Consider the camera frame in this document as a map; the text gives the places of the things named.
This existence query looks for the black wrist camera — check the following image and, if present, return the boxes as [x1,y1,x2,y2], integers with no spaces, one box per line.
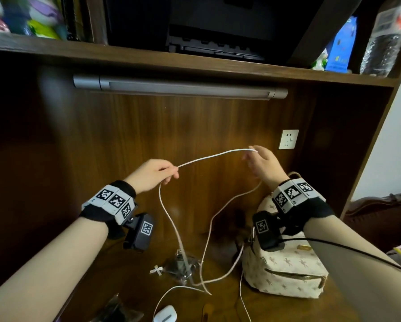
[252,210,285,253]
[122,212,155,252]

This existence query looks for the left marker wristband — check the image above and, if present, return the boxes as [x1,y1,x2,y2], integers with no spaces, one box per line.
[79,180,137,240]

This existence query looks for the marker wristband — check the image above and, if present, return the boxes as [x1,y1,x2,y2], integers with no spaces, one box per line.
[79,180,137,240]
[271,177,335,237]

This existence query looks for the yellow green packet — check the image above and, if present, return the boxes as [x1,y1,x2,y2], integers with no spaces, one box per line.
[27,19,60,40]

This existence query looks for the grey light bar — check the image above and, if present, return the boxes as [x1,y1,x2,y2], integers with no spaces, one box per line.
[73,74,289,101]

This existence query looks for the blue printed box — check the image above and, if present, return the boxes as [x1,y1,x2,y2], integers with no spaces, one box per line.
[324,16,359,73]

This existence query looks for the right marker wristband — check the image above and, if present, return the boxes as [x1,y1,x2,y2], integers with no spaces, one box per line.
[271,177,335,237]

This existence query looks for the large crinkled bag black contents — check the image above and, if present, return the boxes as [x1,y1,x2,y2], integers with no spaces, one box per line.
[88,293,145,322]

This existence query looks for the purple white plush toy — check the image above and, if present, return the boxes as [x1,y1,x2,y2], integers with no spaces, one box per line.
[26,0,64,28]

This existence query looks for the clear plastic bottle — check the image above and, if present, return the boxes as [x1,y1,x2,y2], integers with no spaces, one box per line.
[359,0,401,78]

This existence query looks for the large black device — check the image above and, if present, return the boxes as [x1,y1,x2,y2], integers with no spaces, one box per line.
[103,0,365,66]

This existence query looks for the wooden shelf board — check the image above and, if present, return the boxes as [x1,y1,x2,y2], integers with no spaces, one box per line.
[0,31,399,88]

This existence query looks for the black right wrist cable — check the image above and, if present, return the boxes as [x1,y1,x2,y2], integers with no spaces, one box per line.
[282,237,401,277]

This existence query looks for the white oval object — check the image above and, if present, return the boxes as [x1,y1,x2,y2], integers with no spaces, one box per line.
[153,305,178,322]

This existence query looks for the person's left forearm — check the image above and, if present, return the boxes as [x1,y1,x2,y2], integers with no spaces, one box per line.
[0,216,109,322]

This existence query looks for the person's left hand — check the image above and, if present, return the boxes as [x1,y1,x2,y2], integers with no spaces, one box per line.
[123,159,180,195]

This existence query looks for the beige horse-print backpack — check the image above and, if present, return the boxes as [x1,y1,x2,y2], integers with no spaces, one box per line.
[232,171,329,300]

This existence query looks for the dark wooden bed headboard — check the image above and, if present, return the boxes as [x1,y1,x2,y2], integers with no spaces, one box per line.
[342,189,401,254]

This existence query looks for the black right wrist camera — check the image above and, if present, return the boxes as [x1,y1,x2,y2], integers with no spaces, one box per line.
[252,210,285,253]

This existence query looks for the person's right hand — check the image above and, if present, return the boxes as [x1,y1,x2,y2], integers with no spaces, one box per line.
[242,145,290,191]

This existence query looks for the small white green figurine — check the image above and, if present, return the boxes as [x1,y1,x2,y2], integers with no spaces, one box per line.
[310,48,329,72]

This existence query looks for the clear bag with dark contents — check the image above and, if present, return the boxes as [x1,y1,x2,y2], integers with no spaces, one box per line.
[162,250,201,285]

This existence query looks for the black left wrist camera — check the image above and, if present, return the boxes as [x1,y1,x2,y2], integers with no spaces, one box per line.
[122,212,155,252]

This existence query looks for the person's right forearm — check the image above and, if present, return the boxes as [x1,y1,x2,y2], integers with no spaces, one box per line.
[302,214,401,322]

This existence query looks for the white wall socket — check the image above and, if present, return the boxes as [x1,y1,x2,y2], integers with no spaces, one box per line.
[278,129,300,150]

